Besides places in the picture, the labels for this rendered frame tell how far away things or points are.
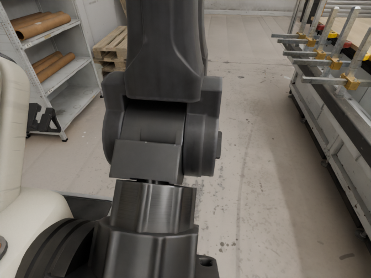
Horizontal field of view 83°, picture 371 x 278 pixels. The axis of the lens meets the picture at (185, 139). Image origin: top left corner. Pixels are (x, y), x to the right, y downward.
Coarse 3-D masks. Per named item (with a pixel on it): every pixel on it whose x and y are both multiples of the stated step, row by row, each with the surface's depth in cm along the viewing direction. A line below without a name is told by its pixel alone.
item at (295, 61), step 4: (292, 60) 145; (296, 60) 142; (300, 60) 142; (304, 60) 141; (308, 60) 141; (312, 60) 141; (316, 60) 141; (320, 60) 141; (324, 60) 141; (328, 60) 141; (296, 64) 143; (300, 64) 143; (304, 64) 143; (308, 64) 142; (312, 64) 142; (316, 64) 142; (320, 64) 142; (324, 64) 141; (328, 64) 141; (344, 64) 140; (348, 64) 139
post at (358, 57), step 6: (366, 36) 111; (366, 42) 112; (360, 48) 115; (366, 48) 113; (360, 54) 116; (354, 60) 119; (360, 60) 118; (348, 66) 124; (354, 66) 120; (348, 72) 123; (354, 72) 122; (336, 90) 133; (342, 90) 130
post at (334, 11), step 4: (332, 8) 146; (336, 8) 144; (332, 12) 145; (336, 12) 145; (328, 16) 150; (332, 16) 147; (328, 20) 149; (332, 20) 149; (328, 24) 150; (332, 24) 150; (324, 28) 155; (328, 28) 152; (324, 32) 154; (328, 32) 153; (324, 36) 156; (320, 40) 159; (324, 40) 157; (320, 44) 159; (324, 44) 159; (316, 48) 164; (320, 48) 161
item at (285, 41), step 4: (280, 40) 180; (284, 40) 180; (288, 40) 179; (292, 40) 179; (296, 40) 179; (300, 40) 178; (304, 40) 178; (316, 40) 177; (316, 44) 179; (328, 44) 177
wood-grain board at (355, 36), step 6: (312, 18) 218; (324, 18) 214; (336, 18) 214; (342, 18) 214; (360, 18) 214; (366, 18) 214; (324, 24) 195; (336, 24) 195; (342, 24) 195; (354, 24) 195; (360, 24) 195; (366, 24) 195; (330, 30) 183; (336, 30) 179; (354, 30) 179; (360, 30) 179; (366, 30) 179; (336, 36) 173; (348, 36) 165; (354, 36) 165; (360, 36) 165; (354, 42) 154; (360, 42) 154; (354, 48) 150
